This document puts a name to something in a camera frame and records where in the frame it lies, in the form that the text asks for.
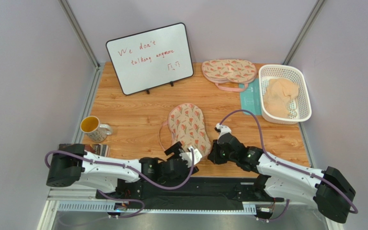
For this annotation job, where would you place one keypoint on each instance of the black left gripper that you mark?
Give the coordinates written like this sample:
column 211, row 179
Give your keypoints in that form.
column 176, row 149

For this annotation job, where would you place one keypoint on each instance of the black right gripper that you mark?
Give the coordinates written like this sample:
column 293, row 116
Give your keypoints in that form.
column 217, row 154

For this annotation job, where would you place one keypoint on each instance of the floral mesh laundry bag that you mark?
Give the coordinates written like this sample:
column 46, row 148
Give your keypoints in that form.
column 186, row 124

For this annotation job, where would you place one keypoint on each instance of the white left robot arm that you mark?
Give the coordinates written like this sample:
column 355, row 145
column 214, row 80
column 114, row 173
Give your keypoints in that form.
column 77, row 164

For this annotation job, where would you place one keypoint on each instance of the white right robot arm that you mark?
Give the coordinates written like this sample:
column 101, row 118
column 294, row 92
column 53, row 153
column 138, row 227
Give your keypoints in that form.
column 327, row 190

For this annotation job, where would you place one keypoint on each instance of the stacked floral laundry bags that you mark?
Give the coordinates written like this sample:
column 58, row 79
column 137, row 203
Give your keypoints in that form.
column 221, row 71

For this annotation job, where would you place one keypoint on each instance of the teal card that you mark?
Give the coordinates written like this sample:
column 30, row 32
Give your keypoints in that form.
column 250, row 98

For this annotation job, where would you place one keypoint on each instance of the beige bras in basket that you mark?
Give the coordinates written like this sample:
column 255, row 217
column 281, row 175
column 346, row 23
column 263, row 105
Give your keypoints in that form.
column 278, row 97

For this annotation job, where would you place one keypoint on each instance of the dark book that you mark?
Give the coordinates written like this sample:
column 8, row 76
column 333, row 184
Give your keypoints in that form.
column 98, row 148

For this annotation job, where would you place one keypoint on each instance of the white plastic basket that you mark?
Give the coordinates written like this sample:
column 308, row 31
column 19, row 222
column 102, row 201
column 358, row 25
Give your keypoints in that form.
column 301, row 105

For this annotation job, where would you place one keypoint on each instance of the yellow patterned mug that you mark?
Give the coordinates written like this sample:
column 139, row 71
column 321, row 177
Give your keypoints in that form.
column 94, row 129

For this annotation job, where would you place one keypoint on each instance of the whiteboard with red writing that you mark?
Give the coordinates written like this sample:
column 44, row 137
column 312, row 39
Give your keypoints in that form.
column 152, row 58

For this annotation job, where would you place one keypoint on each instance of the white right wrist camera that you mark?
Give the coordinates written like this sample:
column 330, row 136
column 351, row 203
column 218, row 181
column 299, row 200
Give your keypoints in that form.
column 222, row 129

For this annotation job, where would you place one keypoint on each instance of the aluminium frame rail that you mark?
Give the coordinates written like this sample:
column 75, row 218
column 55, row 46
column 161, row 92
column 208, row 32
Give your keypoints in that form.
column 85, row 200

